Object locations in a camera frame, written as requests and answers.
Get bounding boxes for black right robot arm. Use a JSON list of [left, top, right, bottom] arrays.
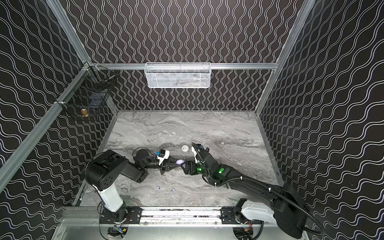
[[183, 143, 326, 239]]

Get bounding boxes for brass fitting in basket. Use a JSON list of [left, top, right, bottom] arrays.
[[81, 109, 90, 118]]

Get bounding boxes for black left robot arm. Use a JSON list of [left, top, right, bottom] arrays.
[[85, 147, 185, 214]]

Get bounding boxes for white mesh wire basket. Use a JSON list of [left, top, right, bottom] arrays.
[[144, 62, 212, 89]]

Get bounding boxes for aluminium front rail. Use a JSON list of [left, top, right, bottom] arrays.
[[61, 206, 302, 227]]

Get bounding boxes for white earbud charging case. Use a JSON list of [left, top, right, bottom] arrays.
[[182, 145, 189, 153]]

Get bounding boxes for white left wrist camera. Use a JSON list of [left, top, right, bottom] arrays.
[[156, 149, 170, 166]]

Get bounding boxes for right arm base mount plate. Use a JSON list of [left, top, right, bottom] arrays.
[[220, 207, 252, 225]]

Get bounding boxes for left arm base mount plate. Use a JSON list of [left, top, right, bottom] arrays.
[[99, 207, 143, 225]]

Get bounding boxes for black wire basket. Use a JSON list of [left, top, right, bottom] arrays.
[[59, 66, 118, 122]]

